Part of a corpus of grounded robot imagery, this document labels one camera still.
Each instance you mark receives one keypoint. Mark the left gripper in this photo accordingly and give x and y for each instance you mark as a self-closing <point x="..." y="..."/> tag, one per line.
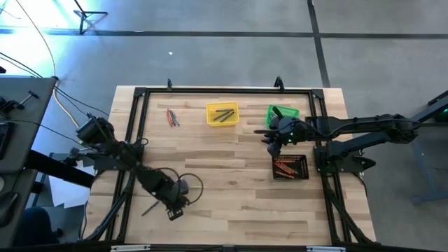
<point x="173" y="192"/>

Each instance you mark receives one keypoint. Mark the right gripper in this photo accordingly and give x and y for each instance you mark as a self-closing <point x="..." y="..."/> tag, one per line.
<point x="290" y="131"/>

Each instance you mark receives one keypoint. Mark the gray crayon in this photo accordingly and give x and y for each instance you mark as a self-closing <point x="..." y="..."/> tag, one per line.
<point x="175" y="118"/>

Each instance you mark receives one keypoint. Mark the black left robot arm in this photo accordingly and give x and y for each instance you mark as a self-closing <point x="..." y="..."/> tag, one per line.
<point x="122" y="154"/>

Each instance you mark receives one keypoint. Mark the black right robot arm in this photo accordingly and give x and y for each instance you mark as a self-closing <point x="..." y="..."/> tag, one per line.
<point x="350" y="122"/>

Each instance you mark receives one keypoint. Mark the green plastic basket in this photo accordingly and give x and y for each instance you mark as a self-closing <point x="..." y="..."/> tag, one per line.
<point x="292" y="111"/>

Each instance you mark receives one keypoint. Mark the black plastic basket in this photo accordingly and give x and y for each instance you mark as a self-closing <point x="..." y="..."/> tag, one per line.
<point x="304" y="168"/>

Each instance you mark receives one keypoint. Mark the yellow plastic basket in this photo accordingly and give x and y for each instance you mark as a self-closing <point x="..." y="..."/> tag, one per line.
<point x="213" y="122"/>

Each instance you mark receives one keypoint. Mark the black support beam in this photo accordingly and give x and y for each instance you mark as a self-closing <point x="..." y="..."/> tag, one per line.
<point x="59" y="169"/>

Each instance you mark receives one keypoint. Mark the person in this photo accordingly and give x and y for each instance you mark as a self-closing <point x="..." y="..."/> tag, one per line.
<point x="36" y="227"/>

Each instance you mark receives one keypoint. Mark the gray metal stand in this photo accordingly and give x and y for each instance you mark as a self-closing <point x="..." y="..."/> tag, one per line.
<point x="413" y="157"/>

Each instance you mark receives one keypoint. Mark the gray side desk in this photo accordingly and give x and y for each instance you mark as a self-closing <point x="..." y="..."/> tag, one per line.
<point x="31" y="133"/>

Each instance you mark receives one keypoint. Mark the black desk device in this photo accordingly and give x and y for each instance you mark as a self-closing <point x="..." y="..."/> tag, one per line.
<point x="1" y="138"/>

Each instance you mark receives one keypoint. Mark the black desk clamp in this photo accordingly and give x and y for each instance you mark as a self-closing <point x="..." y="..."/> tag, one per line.
<point x="10" y="105"/>

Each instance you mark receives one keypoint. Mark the black tripod stand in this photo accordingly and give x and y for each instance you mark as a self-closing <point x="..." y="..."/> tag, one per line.
<point x="83" y="21"/>

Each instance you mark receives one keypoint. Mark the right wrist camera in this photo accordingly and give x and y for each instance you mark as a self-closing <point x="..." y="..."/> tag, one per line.
<point x="274" y="148"/>

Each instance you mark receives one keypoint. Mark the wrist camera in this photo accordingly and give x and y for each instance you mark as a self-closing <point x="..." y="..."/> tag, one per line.
<point x="175" y="213"/>
<point x="274" y="148"/>

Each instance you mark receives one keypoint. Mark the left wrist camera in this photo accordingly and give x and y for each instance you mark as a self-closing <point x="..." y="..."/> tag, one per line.
<point x="175" y="213"/>

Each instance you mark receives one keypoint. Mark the black frame clamp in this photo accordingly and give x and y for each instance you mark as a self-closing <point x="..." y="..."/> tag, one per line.
<point x="279" y="83"/>
<point x="169" y="84"/>

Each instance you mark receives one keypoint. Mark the black metal table frame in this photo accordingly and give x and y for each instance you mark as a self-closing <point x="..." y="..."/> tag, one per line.
<point x="227" y="90"/>

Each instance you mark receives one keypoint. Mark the white table bracket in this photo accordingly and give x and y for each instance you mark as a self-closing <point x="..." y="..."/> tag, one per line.
<point x="325" y="248"/>
<point x="130" y="248"/>

